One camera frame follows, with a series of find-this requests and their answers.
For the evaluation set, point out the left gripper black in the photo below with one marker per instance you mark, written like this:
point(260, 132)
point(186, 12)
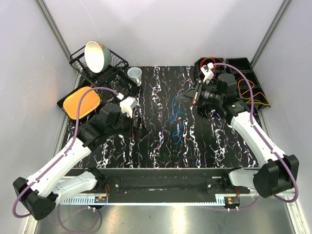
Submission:
point(136, 133)

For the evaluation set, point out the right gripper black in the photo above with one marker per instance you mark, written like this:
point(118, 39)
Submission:
point(190, 94)

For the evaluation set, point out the cream green bowl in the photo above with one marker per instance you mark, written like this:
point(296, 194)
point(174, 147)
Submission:
point(97, 56)

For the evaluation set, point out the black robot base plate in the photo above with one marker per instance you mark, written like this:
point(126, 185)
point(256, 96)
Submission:
point(164, 186)

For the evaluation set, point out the black bin far right column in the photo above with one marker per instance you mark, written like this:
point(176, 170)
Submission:
point(242, 64)

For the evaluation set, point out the black bin near right column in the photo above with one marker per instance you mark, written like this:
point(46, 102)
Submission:
point(259, 98)

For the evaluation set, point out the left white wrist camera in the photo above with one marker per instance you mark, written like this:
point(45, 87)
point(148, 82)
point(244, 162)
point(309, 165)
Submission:
point(128, 105)

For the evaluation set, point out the black wire dish rack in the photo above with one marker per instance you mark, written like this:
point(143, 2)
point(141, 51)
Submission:
point(113, 77)

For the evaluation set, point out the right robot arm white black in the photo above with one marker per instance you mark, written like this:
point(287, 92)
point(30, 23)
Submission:
point(277, 171)

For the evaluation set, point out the light blue cup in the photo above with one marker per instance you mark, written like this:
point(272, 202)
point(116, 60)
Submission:
point(135, 75)

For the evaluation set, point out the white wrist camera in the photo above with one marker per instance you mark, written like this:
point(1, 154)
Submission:
point(128, 105)
point(208, 71)

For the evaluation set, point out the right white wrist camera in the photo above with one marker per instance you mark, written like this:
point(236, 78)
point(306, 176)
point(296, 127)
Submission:
point(208, 71)

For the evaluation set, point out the black bin near left column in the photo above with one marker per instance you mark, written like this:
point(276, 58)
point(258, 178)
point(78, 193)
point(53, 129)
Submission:
point(204, 105)

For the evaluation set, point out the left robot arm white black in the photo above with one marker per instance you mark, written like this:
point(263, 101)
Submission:
point(44, 190)

